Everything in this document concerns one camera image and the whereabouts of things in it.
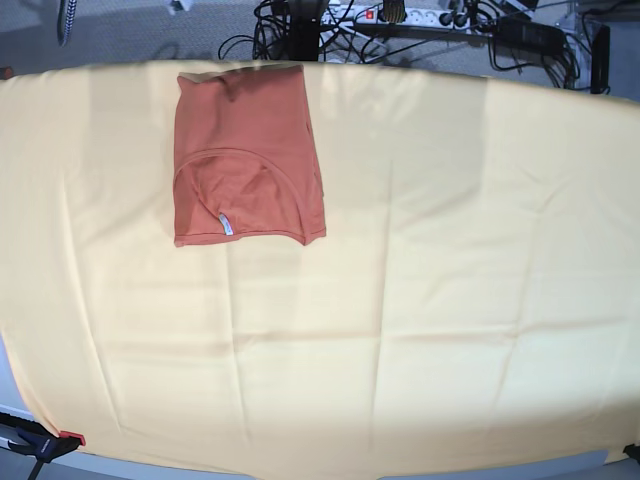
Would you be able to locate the black clamp with red tips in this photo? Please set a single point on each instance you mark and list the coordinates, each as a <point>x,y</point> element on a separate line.
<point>29,438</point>

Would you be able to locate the white power strip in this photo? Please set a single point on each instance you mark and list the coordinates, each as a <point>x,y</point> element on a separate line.
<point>415,19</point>

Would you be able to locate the black power adapter box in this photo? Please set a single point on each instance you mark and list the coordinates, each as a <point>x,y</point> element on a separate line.
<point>529,36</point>

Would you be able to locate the black box at right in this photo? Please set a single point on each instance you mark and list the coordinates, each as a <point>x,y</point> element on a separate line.
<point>600,61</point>

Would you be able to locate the black central stand post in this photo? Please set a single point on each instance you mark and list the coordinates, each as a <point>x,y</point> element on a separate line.
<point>304,30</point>

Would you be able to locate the yellow table cloth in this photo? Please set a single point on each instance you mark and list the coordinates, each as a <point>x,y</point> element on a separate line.
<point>474,303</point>

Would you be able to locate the black clamp at right edge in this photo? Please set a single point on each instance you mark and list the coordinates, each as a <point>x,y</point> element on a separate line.
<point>632,451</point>

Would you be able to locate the orange T-shirt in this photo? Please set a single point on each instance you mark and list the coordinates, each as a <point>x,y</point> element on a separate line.
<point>245,162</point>

